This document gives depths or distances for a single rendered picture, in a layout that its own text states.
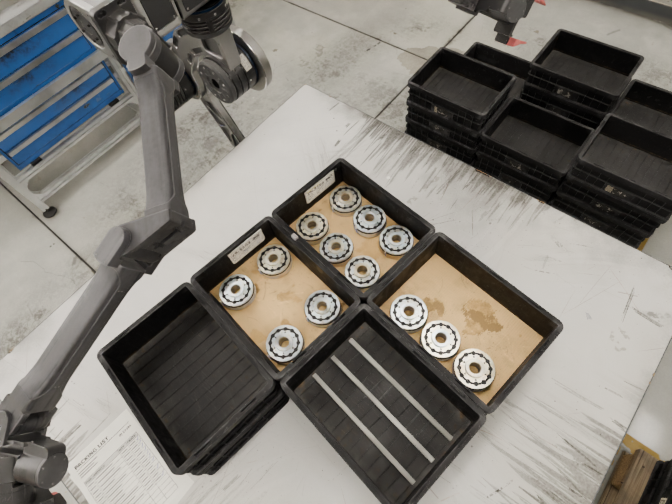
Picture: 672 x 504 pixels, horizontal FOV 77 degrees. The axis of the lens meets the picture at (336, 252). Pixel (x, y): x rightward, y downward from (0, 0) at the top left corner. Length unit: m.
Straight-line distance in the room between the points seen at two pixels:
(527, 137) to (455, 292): 1.19
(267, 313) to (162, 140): 0.61
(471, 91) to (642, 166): 0.80
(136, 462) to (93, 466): 0.12
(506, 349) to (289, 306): 0.60
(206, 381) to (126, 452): 0.33
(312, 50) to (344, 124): 1.62
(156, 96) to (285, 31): 2.74
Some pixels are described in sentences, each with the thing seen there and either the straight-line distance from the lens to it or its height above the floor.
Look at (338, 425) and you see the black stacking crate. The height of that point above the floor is 0.83.
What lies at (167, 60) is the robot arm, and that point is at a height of 1.45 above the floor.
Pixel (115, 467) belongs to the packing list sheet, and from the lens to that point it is 1.47.
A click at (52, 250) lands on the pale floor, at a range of 2.92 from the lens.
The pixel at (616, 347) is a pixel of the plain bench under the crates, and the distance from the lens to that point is 1.49.
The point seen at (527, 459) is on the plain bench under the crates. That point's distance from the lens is 1.33.
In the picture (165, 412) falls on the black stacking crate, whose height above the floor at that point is 0.83.
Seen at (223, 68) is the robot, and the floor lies 1.19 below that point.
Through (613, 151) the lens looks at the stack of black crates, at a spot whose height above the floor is 0.49.
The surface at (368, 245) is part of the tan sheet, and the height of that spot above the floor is 0.83.
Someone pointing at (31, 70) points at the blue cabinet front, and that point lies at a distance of 2.73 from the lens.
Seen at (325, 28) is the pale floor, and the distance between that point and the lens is 3.57.
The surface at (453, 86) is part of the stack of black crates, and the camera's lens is 2.29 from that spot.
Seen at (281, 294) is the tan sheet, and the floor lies 0.83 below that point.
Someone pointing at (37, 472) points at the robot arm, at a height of 1.23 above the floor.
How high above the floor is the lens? 1.98
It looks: 61 degrees down
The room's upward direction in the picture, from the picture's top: 11 degrees counter-clockwise
